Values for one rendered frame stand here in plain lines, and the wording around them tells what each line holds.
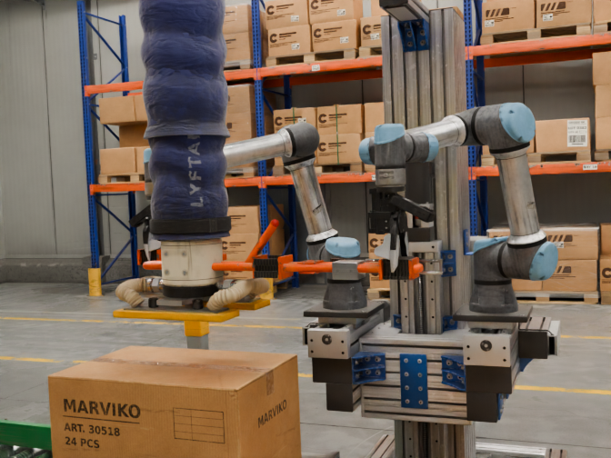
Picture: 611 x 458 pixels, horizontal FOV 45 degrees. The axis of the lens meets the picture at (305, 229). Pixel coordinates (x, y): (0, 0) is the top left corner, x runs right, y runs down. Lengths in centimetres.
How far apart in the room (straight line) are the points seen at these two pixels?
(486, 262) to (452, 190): 32
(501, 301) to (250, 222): 774
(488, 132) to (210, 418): 111
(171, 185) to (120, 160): 891
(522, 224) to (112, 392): 126
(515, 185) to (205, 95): 92
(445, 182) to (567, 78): 787
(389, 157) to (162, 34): 69
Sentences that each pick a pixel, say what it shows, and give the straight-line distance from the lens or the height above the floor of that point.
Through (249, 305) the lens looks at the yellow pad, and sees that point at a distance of 210.
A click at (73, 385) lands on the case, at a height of 93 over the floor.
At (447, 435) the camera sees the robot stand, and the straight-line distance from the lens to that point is 272.
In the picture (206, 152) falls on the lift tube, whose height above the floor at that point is 155.
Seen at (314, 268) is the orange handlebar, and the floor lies 124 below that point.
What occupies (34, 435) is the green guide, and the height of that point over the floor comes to 60.
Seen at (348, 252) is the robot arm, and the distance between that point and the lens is 249.
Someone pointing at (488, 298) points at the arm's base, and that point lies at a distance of 239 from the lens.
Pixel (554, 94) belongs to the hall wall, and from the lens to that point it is 1036.
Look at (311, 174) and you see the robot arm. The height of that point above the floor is 149.
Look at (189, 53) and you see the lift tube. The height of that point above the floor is 181.
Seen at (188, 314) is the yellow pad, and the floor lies 113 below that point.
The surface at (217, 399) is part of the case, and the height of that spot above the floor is 92.
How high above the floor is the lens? 145
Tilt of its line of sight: 3 degrees down
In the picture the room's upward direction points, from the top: 2 degrees counter-clockwise
